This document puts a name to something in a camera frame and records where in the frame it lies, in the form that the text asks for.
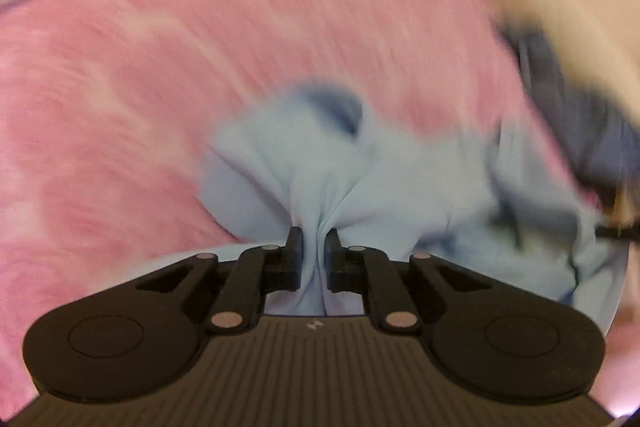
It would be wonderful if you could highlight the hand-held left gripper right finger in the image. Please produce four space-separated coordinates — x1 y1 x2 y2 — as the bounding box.
324 229 496 334

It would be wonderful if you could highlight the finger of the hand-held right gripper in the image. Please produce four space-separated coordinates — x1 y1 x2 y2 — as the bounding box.
596 226 640 240

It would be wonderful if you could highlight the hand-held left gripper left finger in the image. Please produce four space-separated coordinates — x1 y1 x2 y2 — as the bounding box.
132 227 304 335

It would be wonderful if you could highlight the light blue t-shirt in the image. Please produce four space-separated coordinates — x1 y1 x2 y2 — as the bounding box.
200 82 631 338

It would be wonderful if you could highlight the pink patterned blanket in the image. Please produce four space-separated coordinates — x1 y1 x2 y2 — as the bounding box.
0 0 640 413

